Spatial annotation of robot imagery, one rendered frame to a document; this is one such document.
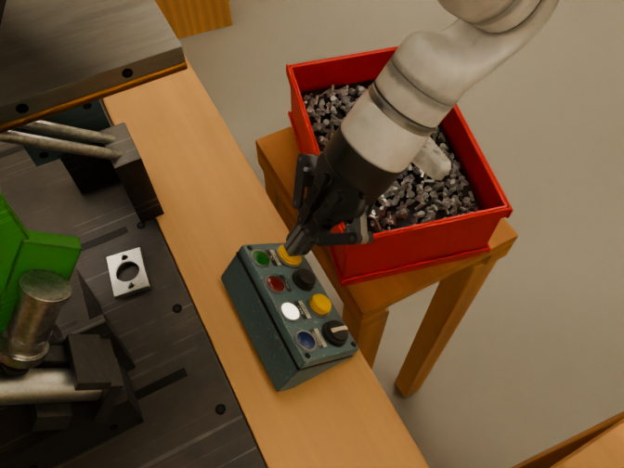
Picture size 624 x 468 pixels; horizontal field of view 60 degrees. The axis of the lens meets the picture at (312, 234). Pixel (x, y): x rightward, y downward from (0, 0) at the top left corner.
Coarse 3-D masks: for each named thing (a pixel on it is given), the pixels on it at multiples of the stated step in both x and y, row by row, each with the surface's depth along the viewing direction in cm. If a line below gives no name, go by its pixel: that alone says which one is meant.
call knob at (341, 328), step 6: (330, 324) 56; (336, 324) 56; (342, 324) 57; (324, 330) 56; (330, 330) 55; (336, 330) 55; (342, 330) 56; (330, 336) 55; (336, 336) 55; (342, 336) 55; (336, 342) 55; (342, 342) 56
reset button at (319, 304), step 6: (318, 294) 58; (312, 300) 57; (318, 300) 57; (324, 300) 58; (312, 306) 57; (318, 306) 57; (324, 306) 57; (330, 306) 58; (318, 312) 57; (324, 312) 57
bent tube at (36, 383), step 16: (48, 368) 49; (64, 368) 49; (0, 384) 45; (16, 384) 45; (32, 384) 46; (48, 384) 47; (64, 384) 48; (0, 400) 45; (16, 400) 46; (32, 400) 47; (48, 400) 47; (64, 400) 48; (80, 400) 49
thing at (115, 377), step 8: (104, 344) 52; (104, 352) 51; (112, 352) 52; (112, 360) 51; (112, 368) 50; (112, 376) 49; (120, 376) 50; (112, 384) 49; (120, 384) 49; (104, 392) 49; (112, 392) 49; (96, 400) 51; (104, 400) 49; (112, 400) 50; (96, 408) 50; (104, 408) 50; (96, 416) 50; (104, 416) 51
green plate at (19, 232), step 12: (0, 192) 39; (0, 204) 39; (0, 216) 39; (12, 216) 40; (0, 228) 40; (12, 228) 40; (24, 228) 41; (0, 240) 40; (12, 240) 41; (0, 252) 41; (12, 252) 41; (0, 264) 41; (12, 264) 42; (0, 276) 42; (0, 288) 43
